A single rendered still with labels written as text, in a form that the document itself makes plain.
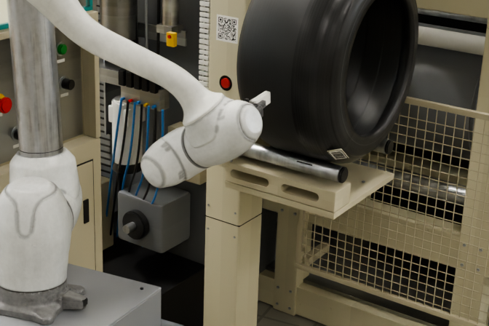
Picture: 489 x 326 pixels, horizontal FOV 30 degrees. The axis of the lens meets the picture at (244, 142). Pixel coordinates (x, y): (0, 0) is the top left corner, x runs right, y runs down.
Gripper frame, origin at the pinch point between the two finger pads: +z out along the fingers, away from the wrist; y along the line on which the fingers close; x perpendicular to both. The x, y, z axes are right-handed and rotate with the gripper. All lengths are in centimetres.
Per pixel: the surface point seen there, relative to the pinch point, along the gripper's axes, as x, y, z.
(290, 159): 26.4, 4.5, 20.5
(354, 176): 40, -3, 43
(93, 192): 41, 58, -3
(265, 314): 125, 46, 66
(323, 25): -15.2, -7.5, 17.6
